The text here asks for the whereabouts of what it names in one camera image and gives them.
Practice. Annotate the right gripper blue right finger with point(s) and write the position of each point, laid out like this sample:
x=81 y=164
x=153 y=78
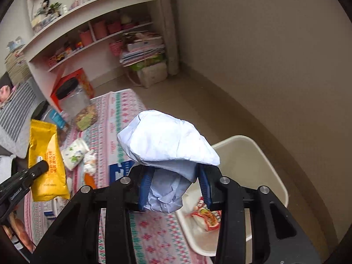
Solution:
x=205 y=185

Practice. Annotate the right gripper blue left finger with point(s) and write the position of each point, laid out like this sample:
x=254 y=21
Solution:
x=145 y=183

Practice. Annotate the white paper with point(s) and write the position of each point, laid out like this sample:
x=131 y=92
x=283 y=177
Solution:
x=173 y=147

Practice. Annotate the yellow snack bag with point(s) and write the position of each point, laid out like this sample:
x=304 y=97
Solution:
x=44 y=148

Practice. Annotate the person's left hand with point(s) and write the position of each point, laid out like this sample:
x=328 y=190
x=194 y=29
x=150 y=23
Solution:
x=16 y=232

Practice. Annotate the blue tissue box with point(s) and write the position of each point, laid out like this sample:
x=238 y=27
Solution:
x=119 y=170

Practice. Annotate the red instant noodle wrapper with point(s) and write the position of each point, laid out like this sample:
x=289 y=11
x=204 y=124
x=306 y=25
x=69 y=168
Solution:
x=207 y=219

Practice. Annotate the crumpled white tissue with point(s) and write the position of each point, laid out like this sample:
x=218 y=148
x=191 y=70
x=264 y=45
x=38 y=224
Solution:
x=90 y=162

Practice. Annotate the patterned pink tablecloth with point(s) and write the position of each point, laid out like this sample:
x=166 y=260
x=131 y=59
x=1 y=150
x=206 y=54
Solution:
x=157 y=237

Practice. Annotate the paper cup with green print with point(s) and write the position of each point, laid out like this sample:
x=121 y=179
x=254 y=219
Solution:
x=74 y=153

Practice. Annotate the blue-labelled jar with black lid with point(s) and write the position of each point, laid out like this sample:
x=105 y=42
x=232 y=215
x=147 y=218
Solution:
x=44 y=112

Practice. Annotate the white fabric bag on floor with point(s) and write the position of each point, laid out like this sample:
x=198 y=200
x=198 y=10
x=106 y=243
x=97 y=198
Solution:
x=148 y=76

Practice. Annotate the nut jar with black lid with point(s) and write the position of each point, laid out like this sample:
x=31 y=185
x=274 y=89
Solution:
x=80 y=109

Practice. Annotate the stack of books and papers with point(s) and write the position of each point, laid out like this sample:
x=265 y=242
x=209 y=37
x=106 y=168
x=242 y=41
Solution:
x=138 y=46

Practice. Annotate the pink woven basket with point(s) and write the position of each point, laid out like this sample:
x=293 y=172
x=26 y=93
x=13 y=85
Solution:
x=116 y=47

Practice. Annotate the pink storage cup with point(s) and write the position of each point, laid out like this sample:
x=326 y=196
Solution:
x=100 y=30

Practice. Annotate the white curved shelf unit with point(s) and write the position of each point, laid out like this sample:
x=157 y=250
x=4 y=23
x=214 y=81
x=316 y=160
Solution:
x=48 y=77

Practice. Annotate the beige curtain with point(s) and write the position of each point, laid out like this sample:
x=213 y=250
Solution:
x=169 y=35

